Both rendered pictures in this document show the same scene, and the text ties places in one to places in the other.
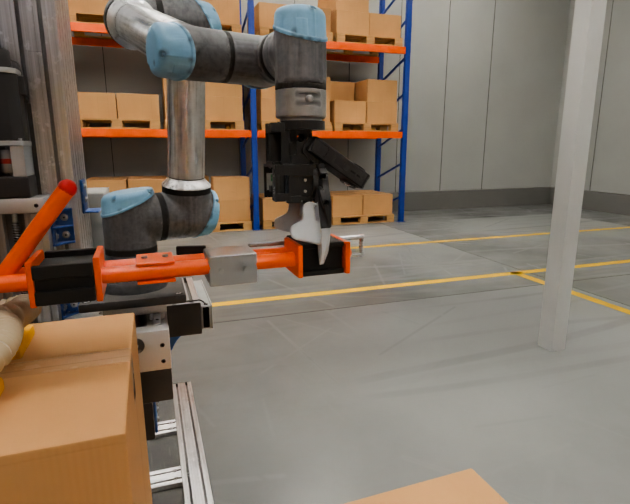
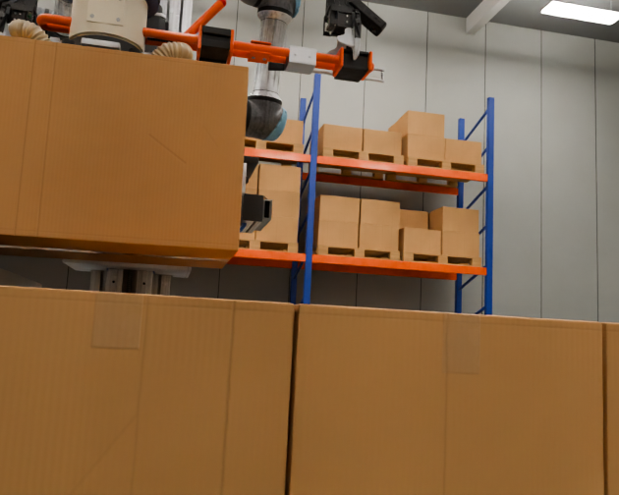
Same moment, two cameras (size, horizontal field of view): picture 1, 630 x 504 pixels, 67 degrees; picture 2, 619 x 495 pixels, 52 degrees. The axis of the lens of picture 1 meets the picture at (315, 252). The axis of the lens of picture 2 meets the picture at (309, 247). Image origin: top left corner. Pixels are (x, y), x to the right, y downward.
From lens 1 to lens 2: 120 cm
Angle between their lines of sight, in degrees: 22
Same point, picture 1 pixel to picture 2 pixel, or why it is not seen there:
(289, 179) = (338, 13)
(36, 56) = (176, 17)
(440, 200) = not seen: hidden behind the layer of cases
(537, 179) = not seen: outside the picture
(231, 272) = (301, 56)
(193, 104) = (277, 38)
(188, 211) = (264, 111)
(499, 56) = (606, 195)
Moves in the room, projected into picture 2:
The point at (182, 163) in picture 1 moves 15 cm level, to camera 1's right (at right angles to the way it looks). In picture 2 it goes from (264, 78) to (310, 78)
